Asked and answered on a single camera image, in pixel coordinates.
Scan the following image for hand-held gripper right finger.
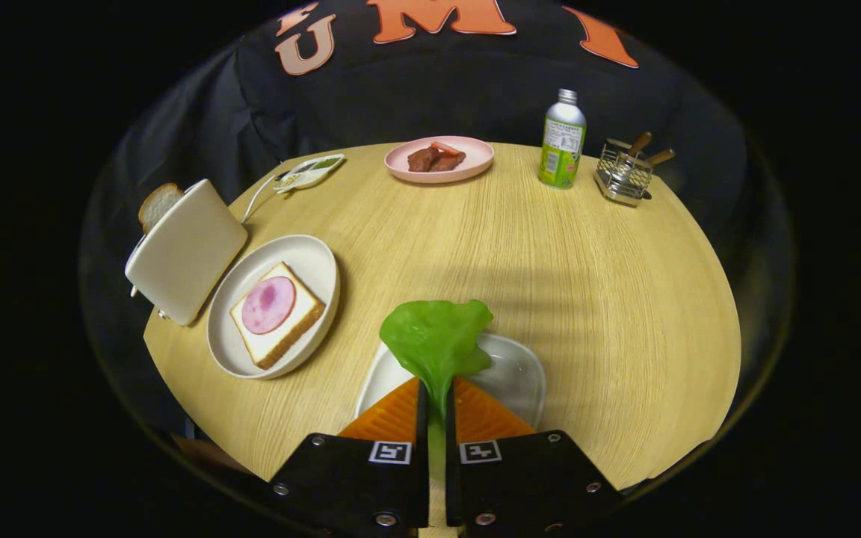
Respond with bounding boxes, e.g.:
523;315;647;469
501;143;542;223
445;377;626;538

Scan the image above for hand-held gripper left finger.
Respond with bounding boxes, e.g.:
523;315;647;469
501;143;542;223
266;377;431;538

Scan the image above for green lettuce leaf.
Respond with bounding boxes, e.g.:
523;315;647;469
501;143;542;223
380;299;495;480

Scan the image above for toasted bread slice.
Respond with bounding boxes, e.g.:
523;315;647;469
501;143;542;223
138;183;185;234

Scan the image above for white square plate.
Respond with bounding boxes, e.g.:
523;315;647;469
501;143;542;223
356;333;548;431

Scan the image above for white bread slice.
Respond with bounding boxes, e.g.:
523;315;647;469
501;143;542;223
230;262;326;371

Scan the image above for pink ham slice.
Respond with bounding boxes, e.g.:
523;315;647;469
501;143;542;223
241;276;297;336

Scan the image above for round cream plate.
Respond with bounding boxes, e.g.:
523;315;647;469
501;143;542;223
206;234;341;380

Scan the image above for red-brown meat slices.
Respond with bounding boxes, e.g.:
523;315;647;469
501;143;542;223
407;142;467;173

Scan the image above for pink plate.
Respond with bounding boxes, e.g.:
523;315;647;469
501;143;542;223
384;135;495;185

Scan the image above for white divided bean tray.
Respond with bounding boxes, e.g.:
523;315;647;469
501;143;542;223
275;154;346;194

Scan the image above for white toaster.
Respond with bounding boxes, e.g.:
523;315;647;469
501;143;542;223
125;179;249;327

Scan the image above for silver bottle with green label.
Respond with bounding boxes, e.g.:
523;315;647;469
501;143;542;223
538;89;587;189

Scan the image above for black backdrop cloth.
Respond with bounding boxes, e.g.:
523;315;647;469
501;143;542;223
83;0;783;300

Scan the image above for white toaster cable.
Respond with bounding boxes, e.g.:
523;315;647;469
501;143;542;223
242;173;286;223

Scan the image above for metal wire utensil holder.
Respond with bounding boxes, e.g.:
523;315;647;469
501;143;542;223
594;138;655;208

